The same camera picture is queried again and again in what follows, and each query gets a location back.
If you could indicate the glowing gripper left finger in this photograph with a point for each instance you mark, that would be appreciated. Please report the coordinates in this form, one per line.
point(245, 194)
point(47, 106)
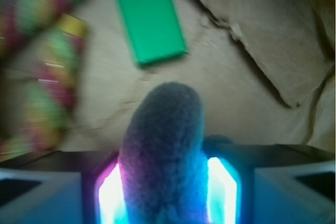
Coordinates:
point(62, 187)

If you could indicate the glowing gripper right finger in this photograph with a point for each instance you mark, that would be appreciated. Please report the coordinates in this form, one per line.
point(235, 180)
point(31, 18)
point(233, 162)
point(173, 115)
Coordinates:
point(270, 184)

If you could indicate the gray plush animal toy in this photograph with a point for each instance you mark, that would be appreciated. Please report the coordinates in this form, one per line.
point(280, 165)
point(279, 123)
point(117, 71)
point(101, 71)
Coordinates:
point(163, 167)

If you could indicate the brown paper-lined box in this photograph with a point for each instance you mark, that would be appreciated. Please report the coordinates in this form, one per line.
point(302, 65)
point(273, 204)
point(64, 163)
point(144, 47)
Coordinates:
point(265, 70)

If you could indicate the green rectangular block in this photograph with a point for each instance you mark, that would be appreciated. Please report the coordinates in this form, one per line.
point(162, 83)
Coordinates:
point(153, 30)

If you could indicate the multicolored twisted rope toy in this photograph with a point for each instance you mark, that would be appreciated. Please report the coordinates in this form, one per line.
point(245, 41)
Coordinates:
point(51, 92)

